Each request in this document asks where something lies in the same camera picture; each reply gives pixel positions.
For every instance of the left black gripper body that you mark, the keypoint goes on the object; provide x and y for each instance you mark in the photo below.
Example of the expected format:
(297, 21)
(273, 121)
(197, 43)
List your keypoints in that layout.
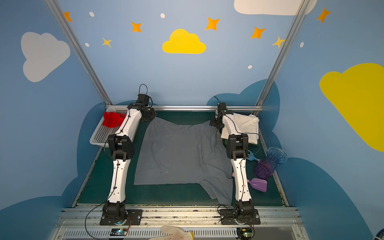
(149, 113)

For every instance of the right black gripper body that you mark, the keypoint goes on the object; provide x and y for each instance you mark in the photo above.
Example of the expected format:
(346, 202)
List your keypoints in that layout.
(216, 122)

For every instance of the grey t shirt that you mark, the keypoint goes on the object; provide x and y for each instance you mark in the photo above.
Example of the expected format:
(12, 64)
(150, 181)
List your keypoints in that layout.
(185, 154)

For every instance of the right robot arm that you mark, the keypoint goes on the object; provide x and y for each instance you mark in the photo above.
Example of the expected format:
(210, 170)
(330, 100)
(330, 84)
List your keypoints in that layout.
(237, 152)

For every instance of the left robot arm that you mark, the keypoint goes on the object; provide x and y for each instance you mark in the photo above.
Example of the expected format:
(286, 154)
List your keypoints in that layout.
(122, 150)

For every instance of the folded white t shirt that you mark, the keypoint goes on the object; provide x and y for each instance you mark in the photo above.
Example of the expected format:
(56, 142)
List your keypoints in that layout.
(248, 125)

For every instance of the white plastic laundry basket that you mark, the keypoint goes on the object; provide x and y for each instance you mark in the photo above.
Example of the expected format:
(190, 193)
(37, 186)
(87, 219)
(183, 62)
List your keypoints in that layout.
(101, 132)

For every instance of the red t shirt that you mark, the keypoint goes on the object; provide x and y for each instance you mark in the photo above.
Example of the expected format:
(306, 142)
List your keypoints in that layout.
(113, 120)

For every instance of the right circuit board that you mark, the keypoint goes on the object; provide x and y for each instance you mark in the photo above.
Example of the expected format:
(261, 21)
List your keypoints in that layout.
(244, 233)

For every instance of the circuit board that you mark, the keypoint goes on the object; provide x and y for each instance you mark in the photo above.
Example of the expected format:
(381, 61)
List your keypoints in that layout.
(244, 233)
(119, 233)

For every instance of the white work glove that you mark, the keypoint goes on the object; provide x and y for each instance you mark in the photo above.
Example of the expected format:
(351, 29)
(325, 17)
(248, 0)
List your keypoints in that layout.
(174, 233)

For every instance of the left circuit board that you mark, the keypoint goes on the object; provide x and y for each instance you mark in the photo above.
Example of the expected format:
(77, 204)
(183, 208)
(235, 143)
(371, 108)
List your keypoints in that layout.
(119, 233)

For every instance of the horizontal aluminium frame bar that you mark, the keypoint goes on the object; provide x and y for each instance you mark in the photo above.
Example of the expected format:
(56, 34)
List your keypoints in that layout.
(204, 108)

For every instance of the purple scoop pink handle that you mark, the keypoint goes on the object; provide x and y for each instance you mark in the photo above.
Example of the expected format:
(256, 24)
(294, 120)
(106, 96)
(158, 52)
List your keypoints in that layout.
(258, 184)

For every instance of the left aluminium frame post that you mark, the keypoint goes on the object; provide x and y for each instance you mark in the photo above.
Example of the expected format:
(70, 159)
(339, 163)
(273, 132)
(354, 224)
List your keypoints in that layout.
(59, 15)

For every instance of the aluminium frame post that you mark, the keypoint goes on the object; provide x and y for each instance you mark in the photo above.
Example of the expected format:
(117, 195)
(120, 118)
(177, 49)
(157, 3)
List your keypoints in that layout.
(59, 15)
(284, 49)

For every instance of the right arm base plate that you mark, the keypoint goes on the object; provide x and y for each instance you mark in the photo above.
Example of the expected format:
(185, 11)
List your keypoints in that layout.
(255, 216)

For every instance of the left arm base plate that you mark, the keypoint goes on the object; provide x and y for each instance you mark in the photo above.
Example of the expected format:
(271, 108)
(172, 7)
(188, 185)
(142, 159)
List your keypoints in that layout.
(135, 216)

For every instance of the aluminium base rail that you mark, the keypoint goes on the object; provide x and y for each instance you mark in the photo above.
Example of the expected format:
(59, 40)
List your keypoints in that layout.
(83, 223)

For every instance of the right aluminium frame post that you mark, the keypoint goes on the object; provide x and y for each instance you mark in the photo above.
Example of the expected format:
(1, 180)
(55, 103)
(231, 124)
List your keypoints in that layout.
(284, 49)

